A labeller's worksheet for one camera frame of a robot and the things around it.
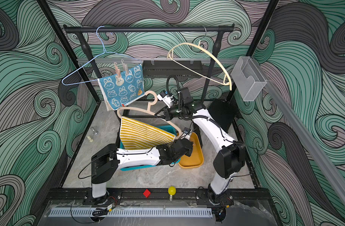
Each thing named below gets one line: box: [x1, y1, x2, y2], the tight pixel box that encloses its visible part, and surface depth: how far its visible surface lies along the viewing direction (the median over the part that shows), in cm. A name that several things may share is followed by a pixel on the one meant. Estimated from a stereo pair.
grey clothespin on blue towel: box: [121, 58, 129, 75], surface depth 71 cm
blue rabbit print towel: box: [97, 64, 146, 112], surface depth 76 cm
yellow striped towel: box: [119, 116, 176, 150], surface depth 83 cm
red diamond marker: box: [142, 188, 152, 199], surface depth 74 cm
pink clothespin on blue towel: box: [114, 61, 121, 79], surface depth 69 cm
